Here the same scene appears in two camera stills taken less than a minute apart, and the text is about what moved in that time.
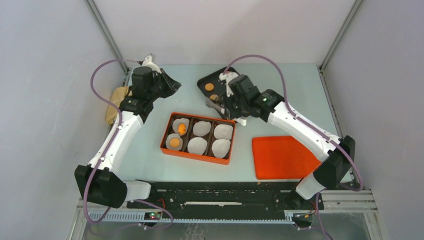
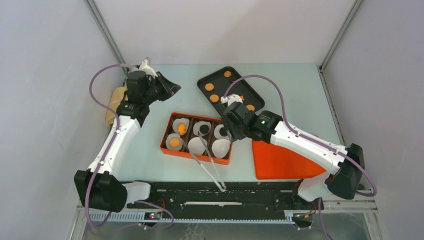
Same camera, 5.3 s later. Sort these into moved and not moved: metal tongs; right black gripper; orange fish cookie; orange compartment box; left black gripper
Moved: metal tongs; right black gripper
Not moved: orange fish cookie; left black gripper; orange compartment box
